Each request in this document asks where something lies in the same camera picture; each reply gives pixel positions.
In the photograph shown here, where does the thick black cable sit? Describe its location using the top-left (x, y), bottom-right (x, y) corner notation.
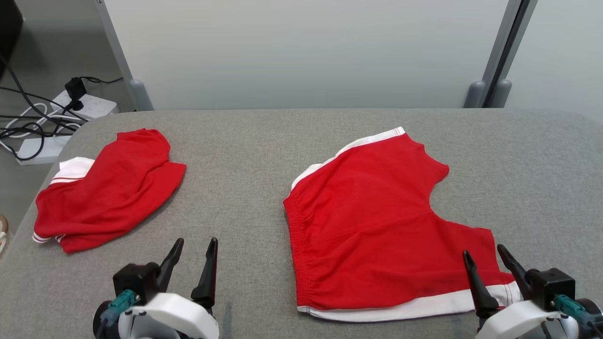
top-left (0, 53), bottom-right (90, 123)

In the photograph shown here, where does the wicker laundry basket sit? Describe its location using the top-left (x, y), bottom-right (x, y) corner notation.
top-left (0, 214), bottom-right (10, 257)

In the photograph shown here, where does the grey partition post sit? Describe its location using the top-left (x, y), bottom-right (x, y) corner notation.
top-left (93, 0), bottom-right (139, 112)
top-left (478, 0), bottom-right (538, 109)

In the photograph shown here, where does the thin black adapter cable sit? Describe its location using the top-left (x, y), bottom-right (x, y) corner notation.
top-left (80, 75), bottom-right (124, 86)

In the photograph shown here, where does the light grey partition panel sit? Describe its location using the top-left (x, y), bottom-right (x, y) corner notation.
top-left (504, 0), bottom-right (603, 123)
top-left (103, 0), bottom-right (512, 110)

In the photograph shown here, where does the left camera cable teal plug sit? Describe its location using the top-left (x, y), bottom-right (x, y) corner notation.
top-left (96, 289), bottom-right (140, 339)

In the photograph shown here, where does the black power adapter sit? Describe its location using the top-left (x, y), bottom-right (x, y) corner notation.
top-left (65, 77), bottom-right (88, 112)

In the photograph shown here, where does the camera cable teal plug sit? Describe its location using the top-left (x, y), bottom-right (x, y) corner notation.
top-left (554, 294), bottom-right (596, 326)
top-left (96, 289), bottom-right (140, 339)

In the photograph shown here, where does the red shorts white trim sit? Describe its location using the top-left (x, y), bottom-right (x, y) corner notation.
top-left (283, 126), bottom-right (523, 323)

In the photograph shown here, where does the white power strip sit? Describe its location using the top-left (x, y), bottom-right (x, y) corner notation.
top-left (49, 91), bottom-right (118, 120)
top-left (16, 134), bottom-right (71, 166)

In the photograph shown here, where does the right camera cable teal plug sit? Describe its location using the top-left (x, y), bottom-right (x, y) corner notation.
top-left (554, 294), bottom-right (596, 326)

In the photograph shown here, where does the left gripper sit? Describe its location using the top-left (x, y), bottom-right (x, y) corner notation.
top-left (118, 237), bottom-right (220, 339)

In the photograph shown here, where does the black computer tower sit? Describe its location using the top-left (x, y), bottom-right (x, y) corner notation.
top-left (0, 0), bottom-right (24, 78)

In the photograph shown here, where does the grey rounded partition foot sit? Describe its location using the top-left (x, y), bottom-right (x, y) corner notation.
top-left (129, 79), bottom-right (154, 112)
top-left (492, 79), bottom-right (513, 109)
top-left (464, 81), bottom-right (486, 109)

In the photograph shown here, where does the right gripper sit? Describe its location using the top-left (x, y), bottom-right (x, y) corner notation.
top-left (463, 244), bottom-right (580, 339)

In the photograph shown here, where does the red Bulls 23 jersey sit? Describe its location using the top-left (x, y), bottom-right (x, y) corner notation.
top-left (32, 128), bottom-right (187, 254)

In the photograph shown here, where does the white looped cable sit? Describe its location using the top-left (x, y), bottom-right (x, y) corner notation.
top-left (0, 109), bottom-right (64, 142)

